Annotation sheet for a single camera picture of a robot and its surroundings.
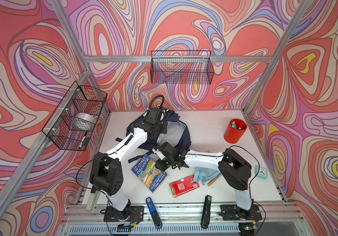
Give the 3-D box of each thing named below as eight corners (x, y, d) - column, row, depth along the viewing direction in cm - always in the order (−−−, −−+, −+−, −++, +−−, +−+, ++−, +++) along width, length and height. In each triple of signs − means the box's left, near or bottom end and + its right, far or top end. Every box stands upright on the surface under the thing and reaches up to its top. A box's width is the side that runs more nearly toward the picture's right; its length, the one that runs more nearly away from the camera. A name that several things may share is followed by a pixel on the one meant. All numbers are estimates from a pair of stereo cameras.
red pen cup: (226, 143, 102) (232, 131, 91) (222, 131, 109) (228, 118, 98) (241, 143, 102) (249, 131, 91) (236, 131, 109) (243, 118, 98)
